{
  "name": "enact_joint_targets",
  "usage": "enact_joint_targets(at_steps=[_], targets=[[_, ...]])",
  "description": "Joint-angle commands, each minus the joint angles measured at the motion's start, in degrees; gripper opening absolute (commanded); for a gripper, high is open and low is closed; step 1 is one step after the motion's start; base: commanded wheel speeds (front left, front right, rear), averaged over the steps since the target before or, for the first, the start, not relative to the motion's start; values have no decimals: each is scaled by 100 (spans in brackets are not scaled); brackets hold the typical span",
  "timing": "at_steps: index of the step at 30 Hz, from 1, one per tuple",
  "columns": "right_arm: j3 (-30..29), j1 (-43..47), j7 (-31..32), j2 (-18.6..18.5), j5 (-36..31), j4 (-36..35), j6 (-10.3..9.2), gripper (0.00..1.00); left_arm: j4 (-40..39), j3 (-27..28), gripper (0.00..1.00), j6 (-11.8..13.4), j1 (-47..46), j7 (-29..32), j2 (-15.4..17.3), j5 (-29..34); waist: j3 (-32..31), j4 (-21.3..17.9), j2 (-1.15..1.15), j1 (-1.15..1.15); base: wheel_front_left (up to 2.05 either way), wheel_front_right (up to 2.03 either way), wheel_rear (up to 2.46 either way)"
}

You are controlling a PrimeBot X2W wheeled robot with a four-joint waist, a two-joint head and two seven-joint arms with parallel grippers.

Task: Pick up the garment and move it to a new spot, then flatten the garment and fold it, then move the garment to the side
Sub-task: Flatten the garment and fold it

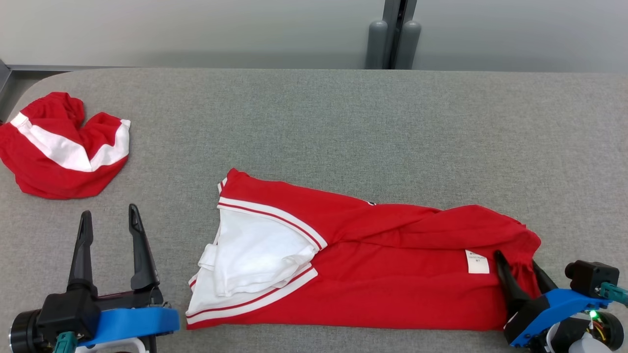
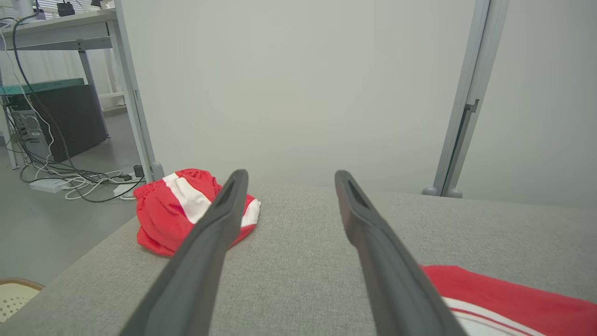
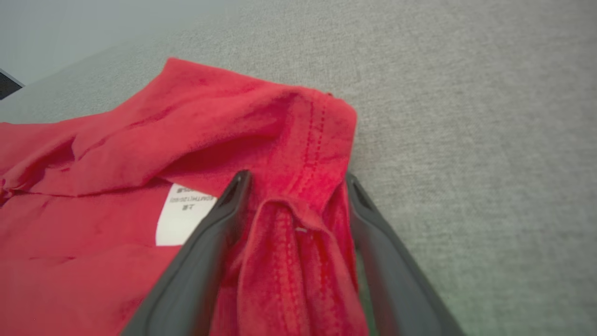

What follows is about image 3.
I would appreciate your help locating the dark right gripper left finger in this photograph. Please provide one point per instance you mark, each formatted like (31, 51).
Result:
(186, 289)

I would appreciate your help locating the dark object at edge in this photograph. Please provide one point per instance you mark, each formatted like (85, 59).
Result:
(7, 86)

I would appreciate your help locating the red shirt with white-striped cuffs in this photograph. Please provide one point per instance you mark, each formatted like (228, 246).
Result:
(116, 140)

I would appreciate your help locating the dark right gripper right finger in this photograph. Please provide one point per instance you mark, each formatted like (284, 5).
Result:
(401, 298)

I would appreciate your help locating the grey fabric sofa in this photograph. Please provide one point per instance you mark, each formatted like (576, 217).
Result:
(466, 140)

